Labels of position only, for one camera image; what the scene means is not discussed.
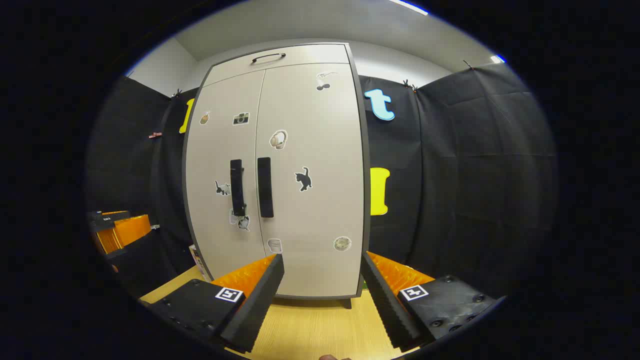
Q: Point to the white spine book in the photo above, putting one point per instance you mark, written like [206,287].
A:
[200,262]

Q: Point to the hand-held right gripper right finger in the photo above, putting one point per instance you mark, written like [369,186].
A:
[387,305]

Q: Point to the small ceiling light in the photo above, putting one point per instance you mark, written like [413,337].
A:
[497,59]

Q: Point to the red clip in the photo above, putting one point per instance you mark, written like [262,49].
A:
[155,135]

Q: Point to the grey double-door shoe cabinet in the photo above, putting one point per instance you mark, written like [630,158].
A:
[367,200]

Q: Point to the cabinet door with headphones sticker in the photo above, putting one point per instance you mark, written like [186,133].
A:
[320,220]

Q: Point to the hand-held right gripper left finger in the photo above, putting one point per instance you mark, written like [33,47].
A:
[260,300]

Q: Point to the beige cabinet flap panel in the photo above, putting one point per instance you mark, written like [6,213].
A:
[310,57]

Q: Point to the cabinet door with camera sticker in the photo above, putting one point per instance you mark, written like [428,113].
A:
[220,150]

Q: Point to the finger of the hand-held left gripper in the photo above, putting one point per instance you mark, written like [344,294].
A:
[132,227]
[135,260]

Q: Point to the black backdrop cloth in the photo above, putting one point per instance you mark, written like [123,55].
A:
[475,175]

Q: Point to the long ceiling light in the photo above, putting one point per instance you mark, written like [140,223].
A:
[409,6]

